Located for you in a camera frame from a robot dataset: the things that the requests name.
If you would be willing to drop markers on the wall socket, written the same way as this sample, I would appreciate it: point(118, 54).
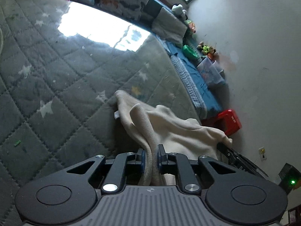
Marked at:
point(262, 154)

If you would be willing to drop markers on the clear plastic storage box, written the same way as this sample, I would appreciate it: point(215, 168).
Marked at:
point(210, 71)

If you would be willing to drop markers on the colourful plush toy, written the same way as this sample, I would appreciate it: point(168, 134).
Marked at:
point(190, 24)

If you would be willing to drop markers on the small green scrap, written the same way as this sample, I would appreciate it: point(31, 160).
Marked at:
point(17, 143)

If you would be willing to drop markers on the green plush toy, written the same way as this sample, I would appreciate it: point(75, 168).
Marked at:
point(206, 49)

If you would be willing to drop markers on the large butterfly print pillow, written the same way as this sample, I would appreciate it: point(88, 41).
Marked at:
point(127, 0)

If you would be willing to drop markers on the cream garment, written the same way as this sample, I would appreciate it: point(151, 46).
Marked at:
point(169, 127)

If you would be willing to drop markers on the panda plush toy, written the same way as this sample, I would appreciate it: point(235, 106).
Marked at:
point(177, 9)

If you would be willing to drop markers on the red plastic stool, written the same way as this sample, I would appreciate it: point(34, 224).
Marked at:
point(229, 120)

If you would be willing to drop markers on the grey cushion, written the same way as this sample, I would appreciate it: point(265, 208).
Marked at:
point(169, 28)

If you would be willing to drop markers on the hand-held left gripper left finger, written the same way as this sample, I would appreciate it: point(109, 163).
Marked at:
point(142, 159)

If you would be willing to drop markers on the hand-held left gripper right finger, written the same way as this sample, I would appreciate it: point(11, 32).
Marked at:
point(161, 155)

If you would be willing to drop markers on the brown plush toy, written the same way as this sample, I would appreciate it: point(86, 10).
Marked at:
point(200, 46)
point(212, 53)

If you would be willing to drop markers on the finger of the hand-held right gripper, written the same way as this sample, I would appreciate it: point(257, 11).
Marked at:
point(232, 156)

